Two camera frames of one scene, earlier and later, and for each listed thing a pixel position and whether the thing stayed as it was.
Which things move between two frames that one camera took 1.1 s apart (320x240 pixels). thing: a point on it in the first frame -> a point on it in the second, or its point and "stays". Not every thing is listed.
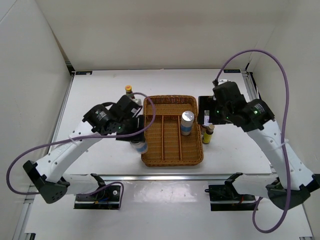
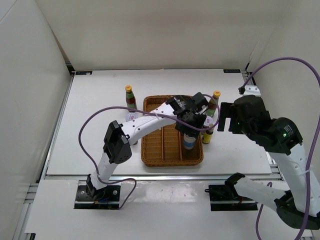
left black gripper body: x=128 y=124 -> x=194 y=120
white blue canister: x=141 y=147 -> x=189 y=142
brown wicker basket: x=167 y=146 stays
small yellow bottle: x=207 y=135 stays
